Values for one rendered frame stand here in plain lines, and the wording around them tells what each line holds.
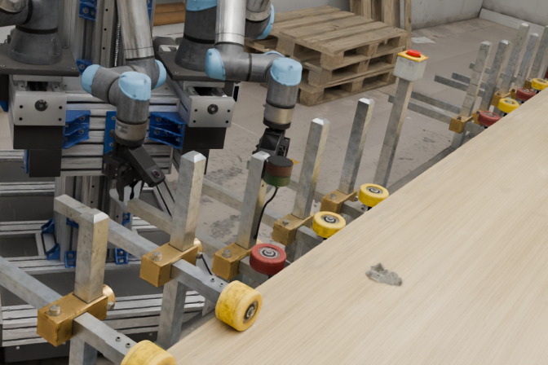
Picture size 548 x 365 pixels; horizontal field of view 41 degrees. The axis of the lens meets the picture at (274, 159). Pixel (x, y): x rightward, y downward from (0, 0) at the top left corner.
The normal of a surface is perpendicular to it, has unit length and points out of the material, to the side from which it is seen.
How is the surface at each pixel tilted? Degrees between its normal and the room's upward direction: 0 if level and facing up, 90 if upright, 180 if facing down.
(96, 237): 90
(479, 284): 0
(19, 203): 0
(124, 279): 0
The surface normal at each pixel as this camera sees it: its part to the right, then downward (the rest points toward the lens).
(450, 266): 0.17, -0.90
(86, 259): -0.55, 0.25
